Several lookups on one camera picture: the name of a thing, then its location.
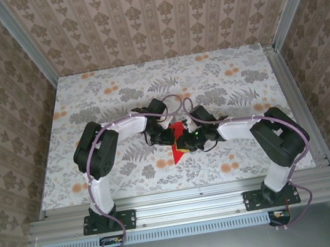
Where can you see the red square paper sheet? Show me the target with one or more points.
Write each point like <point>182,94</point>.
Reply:
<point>177,155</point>

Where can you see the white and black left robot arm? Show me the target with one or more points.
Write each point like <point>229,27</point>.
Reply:
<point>98,158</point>

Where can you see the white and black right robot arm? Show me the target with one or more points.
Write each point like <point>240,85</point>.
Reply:
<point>283,143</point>

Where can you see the floral patterned table mat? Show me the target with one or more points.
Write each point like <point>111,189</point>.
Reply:
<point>146,79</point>

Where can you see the black connector board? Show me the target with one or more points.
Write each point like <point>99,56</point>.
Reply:
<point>283,220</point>
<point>110,246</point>

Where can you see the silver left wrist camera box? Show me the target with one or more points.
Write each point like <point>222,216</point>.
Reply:
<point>165,124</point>

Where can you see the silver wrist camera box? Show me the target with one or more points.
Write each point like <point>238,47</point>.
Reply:
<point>189,125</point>
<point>165,124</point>

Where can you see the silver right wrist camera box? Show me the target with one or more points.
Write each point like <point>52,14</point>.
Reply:
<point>189,125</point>

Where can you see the aluminium mounting rail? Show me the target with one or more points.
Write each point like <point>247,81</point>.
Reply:
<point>190,206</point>

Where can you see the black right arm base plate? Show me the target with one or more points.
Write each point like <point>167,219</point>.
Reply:
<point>254,200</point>

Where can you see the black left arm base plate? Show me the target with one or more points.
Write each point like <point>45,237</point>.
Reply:
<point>126,219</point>

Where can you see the aluminium side rail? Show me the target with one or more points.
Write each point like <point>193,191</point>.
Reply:
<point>284,74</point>

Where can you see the aluminium frame post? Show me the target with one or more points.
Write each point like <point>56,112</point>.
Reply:
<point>26,41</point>
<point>293,2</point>

